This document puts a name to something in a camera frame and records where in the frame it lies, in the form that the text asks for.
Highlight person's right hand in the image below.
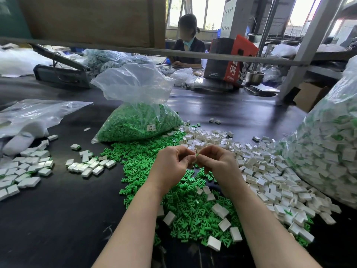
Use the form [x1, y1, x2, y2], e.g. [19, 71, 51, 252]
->
[196, 144, 248, 198]

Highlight person's left hand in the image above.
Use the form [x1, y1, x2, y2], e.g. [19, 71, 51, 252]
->
[148, 146, 197, 194]

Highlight pile of green parts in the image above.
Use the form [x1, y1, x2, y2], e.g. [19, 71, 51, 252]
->
[100, 131, 313, 248]

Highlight pile of white plastic caps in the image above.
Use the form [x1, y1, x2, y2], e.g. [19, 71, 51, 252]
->
[159, 122, 342, 252]

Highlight pile of assembled white pieces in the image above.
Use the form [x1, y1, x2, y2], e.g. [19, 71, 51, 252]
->
[0, 134, 58, 201]

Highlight person's right forearm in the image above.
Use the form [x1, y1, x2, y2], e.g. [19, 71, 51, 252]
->
[229, 186, 322, 268]

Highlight person's left forearm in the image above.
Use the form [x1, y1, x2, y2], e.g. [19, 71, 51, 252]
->
[93, 184, 171, 268]

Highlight bag of green clips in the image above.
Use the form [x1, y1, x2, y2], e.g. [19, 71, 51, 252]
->
[90, 63, 184, 144]

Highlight large bag of white caps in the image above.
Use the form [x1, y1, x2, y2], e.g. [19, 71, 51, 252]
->
[282, 55, 357, 209]

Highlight clear bag of pale parts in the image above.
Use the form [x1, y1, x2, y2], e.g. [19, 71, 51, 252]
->
[83, 49, 168, 74]

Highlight white paper sheets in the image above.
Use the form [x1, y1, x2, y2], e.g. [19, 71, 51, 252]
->
[244, 83, 281, 96]

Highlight crumpled white plastic bag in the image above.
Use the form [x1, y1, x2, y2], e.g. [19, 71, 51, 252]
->
[170, 67, 197, 87]

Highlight metal bowl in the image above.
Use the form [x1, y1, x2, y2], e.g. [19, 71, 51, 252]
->
[246, 71, 265, 86]

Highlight black and red box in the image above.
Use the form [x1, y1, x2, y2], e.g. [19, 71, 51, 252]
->
[203, 34, 260, 87]

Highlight cardboard box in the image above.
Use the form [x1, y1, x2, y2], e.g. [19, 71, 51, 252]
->
[293, 82, 331, 113]

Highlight black table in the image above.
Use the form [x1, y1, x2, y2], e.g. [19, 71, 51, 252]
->
[0, 57, 357, 268]

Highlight white bags on shelf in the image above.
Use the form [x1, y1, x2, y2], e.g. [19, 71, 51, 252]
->
[272, 43, 347, 59]

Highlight empty clear plastic bag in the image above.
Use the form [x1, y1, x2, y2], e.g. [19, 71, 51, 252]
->
[0, 99, 93, 159]

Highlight brown board panel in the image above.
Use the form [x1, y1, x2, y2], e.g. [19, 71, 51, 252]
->
[0, 0, 166, 48]

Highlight white plastic sheet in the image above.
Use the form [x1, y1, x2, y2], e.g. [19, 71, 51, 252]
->
[0, 48, 51, 77]

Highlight grey metal shelf frame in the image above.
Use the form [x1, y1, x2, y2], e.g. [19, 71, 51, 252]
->
[0, 0, 357, 103]

